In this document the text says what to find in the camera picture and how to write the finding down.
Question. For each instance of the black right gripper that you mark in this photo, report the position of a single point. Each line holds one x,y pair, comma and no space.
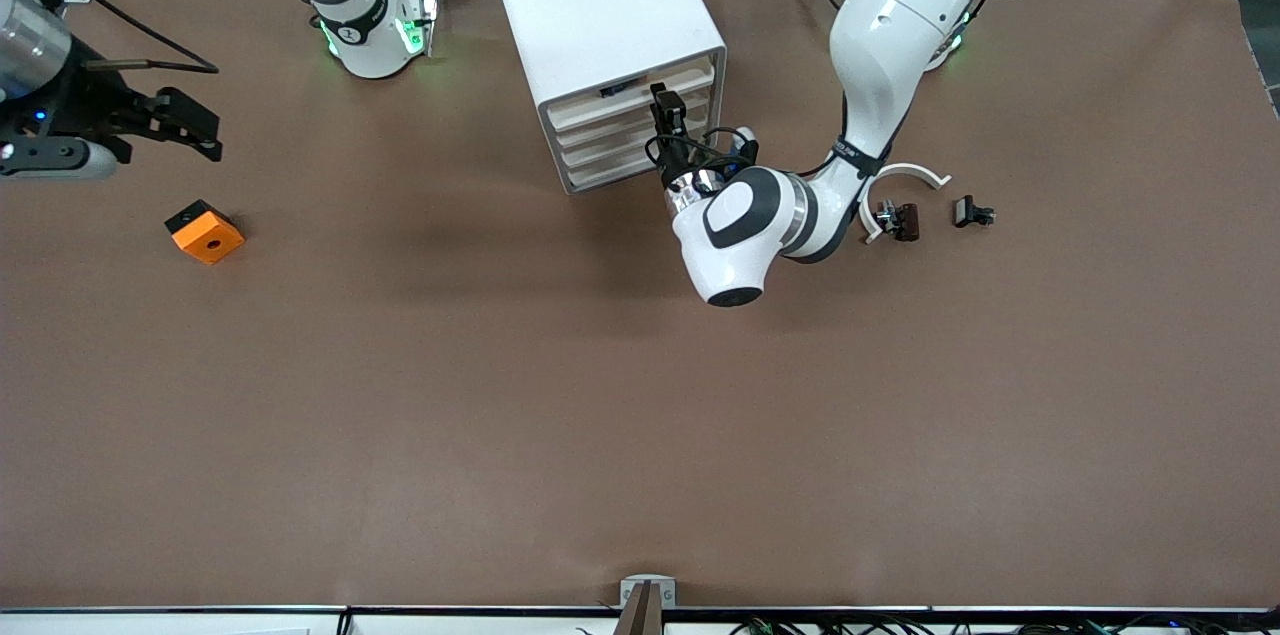
82,103

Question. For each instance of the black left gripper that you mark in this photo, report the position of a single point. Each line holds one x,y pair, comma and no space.
678,161

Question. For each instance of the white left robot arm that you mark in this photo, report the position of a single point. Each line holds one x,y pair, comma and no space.
900,5

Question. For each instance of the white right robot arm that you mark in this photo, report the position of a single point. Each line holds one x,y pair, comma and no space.
360,25

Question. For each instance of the orange and black square block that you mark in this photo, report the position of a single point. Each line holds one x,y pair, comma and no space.
205,235

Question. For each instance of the chrome valve fitting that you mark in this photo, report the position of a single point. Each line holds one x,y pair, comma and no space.
885,215

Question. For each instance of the white curved pipe clamp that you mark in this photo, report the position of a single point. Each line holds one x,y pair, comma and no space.
905,169

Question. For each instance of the brown cylindrical capacitor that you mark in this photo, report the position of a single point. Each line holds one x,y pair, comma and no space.
908,222

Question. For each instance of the small black clip part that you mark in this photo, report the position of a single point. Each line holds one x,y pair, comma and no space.
968,211

